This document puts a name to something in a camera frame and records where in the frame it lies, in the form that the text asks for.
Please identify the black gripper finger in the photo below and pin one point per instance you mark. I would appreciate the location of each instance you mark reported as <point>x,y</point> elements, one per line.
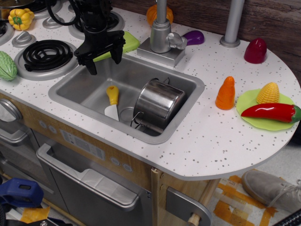
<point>90,65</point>
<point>116,54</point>

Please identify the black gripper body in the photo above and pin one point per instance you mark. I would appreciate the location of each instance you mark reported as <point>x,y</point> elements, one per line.
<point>97,44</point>

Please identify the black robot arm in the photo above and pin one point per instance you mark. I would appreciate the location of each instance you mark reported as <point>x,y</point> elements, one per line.
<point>91,15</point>

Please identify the rear coil stove burner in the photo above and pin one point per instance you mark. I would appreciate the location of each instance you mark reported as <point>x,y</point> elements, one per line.
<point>114,23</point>

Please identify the metal sink basin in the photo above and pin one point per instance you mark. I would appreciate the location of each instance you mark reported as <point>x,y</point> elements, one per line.
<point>86,93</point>

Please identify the black coil stove burner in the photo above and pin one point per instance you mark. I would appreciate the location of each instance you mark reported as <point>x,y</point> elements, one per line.
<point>47,55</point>

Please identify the grey stove knob rear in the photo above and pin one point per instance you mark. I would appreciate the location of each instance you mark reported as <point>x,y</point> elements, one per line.
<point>50,24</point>

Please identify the grey stove knob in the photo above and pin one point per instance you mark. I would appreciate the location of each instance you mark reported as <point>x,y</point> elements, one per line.
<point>23,40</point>
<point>50,24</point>

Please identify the grey toy faucet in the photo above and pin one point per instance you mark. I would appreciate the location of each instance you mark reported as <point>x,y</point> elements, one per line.
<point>163,45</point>

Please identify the orange toy pumpkin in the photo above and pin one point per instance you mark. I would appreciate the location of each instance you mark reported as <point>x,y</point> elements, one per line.
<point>151,14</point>

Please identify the stainless steel pot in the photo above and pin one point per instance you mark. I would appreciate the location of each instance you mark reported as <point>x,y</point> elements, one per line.
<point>157,104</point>

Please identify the yellow toy bell pepper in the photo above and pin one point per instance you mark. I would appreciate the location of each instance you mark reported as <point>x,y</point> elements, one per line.
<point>21,19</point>

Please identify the purple toy eggplant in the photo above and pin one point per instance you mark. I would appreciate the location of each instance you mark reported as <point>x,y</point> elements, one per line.
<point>194,37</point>

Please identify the green toy bitter gourd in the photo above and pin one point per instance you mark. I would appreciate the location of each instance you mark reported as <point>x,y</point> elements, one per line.
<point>8,68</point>

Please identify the grey support pole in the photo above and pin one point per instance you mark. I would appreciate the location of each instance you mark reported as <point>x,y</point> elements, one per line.
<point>230,39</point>

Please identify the grey oven door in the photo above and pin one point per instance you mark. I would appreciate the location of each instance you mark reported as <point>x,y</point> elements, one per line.
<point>18,147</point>

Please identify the orange toy carrot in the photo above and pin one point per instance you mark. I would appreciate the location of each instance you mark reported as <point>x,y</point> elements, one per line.
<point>226,95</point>

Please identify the grey dishwasher door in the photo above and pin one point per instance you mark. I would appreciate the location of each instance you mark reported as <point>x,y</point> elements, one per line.
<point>93,194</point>

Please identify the dark red toy vegetable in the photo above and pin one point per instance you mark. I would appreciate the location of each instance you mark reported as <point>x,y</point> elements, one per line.
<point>256,52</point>

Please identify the yellow toy corn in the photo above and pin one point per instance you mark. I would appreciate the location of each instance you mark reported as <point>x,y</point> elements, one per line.
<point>268,94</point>

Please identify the light green plate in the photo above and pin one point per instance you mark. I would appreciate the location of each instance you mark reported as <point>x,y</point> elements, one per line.
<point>248,99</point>

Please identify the grey suede shoe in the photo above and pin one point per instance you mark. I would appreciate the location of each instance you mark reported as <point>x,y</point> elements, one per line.
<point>272,191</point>

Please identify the yellow handled toy knife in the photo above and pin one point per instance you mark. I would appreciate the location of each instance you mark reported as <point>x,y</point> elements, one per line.
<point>113,96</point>

